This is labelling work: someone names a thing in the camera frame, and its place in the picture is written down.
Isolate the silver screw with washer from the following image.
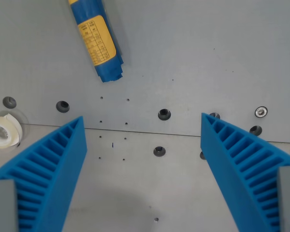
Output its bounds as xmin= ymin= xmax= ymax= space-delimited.
xmin=254 ymin=106 xmax=268 ymax=118

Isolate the blue bag with yellow labels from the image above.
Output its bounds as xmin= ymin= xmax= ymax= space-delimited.
xmin=67 ymin=0 xmax=125 ymax=84

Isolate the clear plastic tape holder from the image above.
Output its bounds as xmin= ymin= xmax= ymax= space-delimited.
xmin=0 ymin=89 xmax=29 ymax=145

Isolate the white adhesive tape roll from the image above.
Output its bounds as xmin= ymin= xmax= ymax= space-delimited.
xmin=0 ymin=115 xmax=23 ymax=149

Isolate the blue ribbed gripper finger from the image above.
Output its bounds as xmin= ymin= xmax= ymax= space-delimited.
xmin=199 ymin=112 xmax=290 ymax=232
xmin=0 ymin=116 xmax=88 ymax=232

